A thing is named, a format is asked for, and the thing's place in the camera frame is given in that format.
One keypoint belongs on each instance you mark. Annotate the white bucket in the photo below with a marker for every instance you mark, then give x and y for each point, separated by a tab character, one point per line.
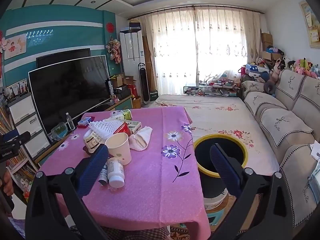
212	201

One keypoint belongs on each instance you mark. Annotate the yellow rimmed black trash bin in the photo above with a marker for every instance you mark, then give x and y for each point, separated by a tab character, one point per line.
215	150

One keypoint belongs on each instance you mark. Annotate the curtain rod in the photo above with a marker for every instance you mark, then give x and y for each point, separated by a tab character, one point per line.
225	8

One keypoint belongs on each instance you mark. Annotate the stack of cardboard boxes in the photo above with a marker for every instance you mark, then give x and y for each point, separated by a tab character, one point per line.
267	42

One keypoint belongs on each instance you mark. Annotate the white crumpled paper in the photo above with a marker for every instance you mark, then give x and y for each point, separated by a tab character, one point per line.
315	150

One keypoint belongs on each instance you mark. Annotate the purple cloth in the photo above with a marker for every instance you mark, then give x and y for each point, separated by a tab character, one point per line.
17	227

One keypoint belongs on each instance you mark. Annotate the beige sofa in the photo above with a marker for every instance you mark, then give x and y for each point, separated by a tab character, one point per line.
287	125

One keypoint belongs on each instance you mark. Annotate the white plastic drawer unit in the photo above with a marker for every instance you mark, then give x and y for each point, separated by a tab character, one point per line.
25	120

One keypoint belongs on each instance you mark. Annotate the pink plush doll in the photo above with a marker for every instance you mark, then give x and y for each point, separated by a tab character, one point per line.
275	72

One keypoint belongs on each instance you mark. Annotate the person's left hand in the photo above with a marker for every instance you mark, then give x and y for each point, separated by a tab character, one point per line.
7	182

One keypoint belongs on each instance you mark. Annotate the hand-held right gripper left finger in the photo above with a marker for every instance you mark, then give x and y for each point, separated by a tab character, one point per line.
92	172

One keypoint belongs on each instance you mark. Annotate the bookshelf with books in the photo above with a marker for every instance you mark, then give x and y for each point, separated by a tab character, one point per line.
5	120

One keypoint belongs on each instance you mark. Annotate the cluttered glass coffee table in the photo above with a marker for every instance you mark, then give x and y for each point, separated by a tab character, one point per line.
210	87

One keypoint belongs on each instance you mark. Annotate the small pink box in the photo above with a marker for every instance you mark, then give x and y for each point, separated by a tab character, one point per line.
115	100

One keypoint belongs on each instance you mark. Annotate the floral bed sheet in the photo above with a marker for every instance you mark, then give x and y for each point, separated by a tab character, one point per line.
212	120

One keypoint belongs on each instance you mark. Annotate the black tower fan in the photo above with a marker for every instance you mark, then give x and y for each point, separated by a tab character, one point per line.
142	82

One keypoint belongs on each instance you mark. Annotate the green drink can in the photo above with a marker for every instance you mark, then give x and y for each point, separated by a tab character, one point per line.
127	115

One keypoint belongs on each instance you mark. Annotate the small black television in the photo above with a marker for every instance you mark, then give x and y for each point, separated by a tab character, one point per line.
62	55

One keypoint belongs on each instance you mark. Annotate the sheer embroidered curtains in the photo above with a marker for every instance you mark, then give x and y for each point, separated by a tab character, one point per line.
200	42

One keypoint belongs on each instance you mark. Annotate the row of plush toys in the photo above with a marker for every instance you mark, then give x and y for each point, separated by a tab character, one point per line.
300	67

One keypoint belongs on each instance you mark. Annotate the blue star print bag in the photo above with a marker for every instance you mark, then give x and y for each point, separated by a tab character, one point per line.
252	68

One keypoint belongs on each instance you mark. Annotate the small labelled white bottle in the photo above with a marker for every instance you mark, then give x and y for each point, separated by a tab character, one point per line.
102	176

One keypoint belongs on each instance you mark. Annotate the hanging flower decoration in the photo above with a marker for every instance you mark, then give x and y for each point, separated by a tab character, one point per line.
113	50

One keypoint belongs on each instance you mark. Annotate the small green box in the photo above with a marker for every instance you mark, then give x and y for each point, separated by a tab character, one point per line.
153	95

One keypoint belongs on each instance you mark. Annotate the clear water bottle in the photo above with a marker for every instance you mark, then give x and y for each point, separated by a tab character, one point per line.
70	123

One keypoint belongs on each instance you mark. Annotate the white cloth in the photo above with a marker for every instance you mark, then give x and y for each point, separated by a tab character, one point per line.
141	138

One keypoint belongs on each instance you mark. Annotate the small photo card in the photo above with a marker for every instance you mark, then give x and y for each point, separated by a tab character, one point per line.
17	87

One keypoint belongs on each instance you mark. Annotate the green plastic stool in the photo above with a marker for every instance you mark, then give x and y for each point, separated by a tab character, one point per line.
215	218

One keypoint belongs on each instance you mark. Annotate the pink floral tablecloth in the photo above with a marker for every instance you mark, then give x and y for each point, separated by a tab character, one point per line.
150	180

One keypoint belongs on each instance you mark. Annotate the clear plastic package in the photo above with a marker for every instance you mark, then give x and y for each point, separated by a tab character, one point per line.
315	180

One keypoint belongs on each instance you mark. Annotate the brown basket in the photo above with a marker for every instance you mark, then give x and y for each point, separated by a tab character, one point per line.
137	102

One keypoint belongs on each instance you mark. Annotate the white standing air conditioner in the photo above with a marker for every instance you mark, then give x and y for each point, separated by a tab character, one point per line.
131	45

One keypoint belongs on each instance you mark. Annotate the red wall ornament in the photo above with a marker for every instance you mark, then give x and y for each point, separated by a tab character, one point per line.
2	42

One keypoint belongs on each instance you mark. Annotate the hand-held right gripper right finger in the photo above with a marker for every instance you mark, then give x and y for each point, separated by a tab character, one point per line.
225	167

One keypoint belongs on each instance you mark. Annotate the clear plastic bag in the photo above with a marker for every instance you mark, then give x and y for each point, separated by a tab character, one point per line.
58	130

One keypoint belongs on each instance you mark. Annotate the black upright box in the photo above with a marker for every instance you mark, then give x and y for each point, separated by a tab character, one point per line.
110	87

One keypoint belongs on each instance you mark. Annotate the cartoon wall poster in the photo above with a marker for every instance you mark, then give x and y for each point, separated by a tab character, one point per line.
15	47

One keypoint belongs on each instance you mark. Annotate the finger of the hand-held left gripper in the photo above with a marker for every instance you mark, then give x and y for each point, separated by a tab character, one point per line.
17	138

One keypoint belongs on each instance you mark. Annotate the large curved television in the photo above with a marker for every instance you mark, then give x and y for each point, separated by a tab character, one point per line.
70	92

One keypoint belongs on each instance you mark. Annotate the plant print carton box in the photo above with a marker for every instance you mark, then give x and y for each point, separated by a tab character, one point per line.
133	125

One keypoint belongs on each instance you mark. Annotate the grey neck pillow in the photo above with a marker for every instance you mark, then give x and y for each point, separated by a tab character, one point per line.
270	86

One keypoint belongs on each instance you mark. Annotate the red round wall decal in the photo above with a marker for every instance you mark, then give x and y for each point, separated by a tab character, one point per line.
109	27

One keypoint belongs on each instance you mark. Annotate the dark box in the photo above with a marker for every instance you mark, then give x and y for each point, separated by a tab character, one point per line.
135	25

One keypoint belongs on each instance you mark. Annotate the blue tissue pack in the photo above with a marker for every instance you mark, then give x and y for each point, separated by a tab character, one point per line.
83	122

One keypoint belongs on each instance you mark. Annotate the large white plastic bottle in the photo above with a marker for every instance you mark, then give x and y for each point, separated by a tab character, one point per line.
116	171

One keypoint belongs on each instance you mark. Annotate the framed wall picture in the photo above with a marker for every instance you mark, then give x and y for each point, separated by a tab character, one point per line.
310	25

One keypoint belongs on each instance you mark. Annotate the open cardboard box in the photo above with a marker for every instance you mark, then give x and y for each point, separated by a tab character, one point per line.
117	80
130	79

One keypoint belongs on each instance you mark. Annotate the red strawberry print box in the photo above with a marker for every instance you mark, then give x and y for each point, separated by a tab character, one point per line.
123	130

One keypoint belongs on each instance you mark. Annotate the checked cloth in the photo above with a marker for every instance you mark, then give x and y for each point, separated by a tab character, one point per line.
130	233

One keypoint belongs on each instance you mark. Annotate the white paper cup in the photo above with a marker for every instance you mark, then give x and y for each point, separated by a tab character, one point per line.
118	147

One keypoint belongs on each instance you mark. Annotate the pink handbag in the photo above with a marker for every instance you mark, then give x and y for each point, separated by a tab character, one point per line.
243	71

